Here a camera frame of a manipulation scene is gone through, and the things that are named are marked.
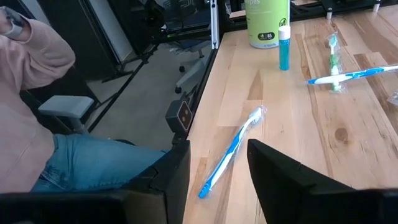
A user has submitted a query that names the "silver extrusion post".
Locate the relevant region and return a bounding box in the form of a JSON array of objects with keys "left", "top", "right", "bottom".
[{"left": 210, "top": 0, "right": 220, "bottom": 50}]

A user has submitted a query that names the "grey office chair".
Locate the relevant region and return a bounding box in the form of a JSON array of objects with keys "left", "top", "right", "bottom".
[{"left": 172, "top": 39, "right": 215, "bottom": 95}]

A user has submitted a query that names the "person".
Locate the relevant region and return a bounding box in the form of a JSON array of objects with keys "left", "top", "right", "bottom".
[{"left": 0, "top": 6, "right": 170, "bottom": 194}]

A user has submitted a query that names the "grey wristwatch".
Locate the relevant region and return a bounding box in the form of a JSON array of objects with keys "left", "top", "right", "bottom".
[{"left": 0, "top": 6, "right": 25, "bottom": 40}]

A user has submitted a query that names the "blue toothbrush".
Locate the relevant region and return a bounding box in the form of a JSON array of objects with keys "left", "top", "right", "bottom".
[
  {"left": 306, "top": 63, "right": 398, "bottom": 86},
  {"left": 198, "top": 105, "right": 268, "bottom": 200}
]

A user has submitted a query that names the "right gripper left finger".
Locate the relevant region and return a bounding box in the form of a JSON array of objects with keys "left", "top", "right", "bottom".
[{"left": 121, "top": 140, "right": 191, "bottom": 224}]

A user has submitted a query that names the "green plastic cup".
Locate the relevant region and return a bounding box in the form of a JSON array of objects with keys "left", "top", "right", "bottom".
[{"left": 244, "top": 0, "right": 292, "bottom": 50}]

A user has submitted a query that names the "teal mouthwash bottle white cap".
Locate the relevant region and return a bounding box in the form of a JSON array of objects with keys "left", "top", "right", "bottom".
[{"left": 278, "top": 25, "right": 292, "bottom": 72}]

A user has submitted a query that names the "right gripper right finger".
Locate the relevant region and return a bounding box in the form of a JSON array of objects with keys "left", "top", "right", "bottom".
[{"left": 248, "top": 139, "right": 358, "bottom": 224}]

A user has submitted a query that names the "black table-level camera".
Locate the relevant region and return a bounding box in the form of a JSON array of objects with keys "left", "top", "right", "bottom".
[{"left": 164, "top": 98, "right": 194, "bottom": 139}]

